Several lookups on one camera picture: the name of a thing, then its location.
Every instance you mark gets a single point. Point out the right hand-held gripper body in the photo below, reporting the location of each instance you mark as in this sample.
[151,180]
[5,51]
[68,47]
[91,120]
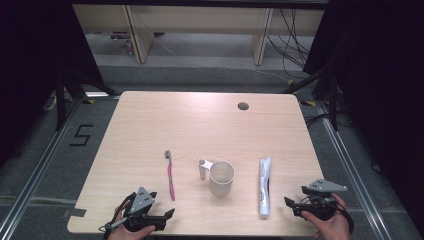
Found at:
[320,201]

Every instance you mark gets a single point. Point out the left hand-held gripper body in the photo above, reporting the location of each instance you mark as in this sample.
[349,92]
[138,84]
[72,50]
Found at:
[144,218]

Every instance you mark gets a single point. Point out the pink and grey toothbrush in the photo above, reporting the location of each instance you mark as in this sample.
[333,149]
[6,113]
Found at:
[170,175]

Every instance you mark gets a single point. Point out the white toothpaste tube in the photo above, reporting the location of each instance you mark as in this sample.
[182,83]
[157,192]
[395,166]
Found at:
[265,186]

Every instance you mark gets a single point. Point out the person's left hand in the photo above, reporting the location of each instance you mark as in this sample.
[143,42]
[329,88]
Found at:
[131,233]

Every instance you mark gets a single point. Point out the person's right hand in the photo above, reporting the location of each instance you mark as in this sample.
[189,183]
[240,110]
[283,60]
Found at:
[330,228]

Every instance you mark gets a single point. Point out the black metal stand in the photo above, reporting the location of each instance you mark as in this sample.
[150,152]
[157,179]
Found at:
[333,100]
[60,100]

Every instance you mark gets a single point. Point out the black curtain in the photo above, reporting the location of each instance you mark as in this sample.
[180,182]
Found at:
[33,66]
[383,83]

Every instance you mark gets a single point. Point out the small coloured items under desk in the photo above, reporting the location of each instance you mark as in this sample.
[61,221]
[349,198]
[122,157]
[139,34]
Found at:
[128,46]

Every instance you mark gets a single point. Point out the aluminium floor rail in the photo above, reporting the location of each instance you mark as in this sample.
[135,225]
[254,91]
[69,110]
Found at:
[36,173]
[350,166]

